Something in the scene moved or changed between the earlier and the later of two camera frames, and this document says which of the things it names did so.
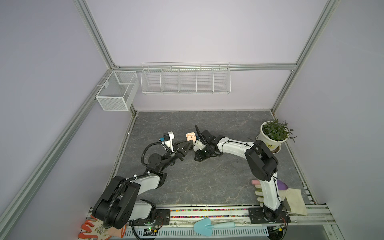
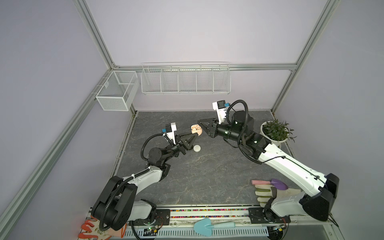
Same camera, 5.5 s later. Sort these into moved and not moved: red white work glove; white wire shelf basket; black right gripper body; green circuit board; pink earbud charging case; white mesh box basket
Moved: pink earbud charging case; black right gripper body
Not moved: white wire shelf basket; red white work glove; white mesh box basket; green circuit board
